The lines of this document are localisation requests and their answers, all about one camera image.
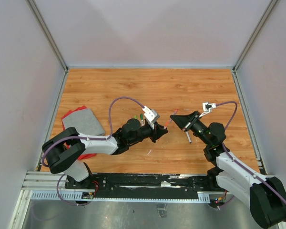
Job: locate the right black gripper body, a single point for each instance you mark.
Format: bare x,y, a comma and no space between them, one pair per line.
198,128

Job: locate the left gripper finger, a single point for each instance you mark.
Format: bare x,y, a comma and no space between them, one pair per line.
157,135
158,127

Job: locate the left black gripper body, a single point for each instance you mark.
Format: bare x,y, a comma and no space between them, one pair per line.
146,131

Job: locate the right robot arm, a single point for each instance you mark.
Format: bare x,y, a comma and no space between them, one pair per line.
264,196

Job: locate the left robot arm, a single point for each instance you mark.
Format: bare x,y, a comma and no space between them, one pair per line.
61,153

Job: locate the grey felt cloth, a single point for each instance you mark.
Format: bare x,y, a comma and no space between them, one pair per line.
84,121

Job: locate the red cloth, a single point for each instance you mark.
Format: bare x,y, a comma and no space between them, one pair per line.
86,156

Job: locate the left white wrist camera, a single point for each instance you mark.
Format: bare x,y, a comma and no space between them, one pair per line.
150,115

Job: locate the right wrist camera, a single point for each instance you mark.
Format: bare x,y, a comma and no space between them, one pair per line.
207,108

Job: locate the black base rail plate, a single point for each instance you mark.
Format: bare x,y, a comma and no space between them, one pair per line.
145,186

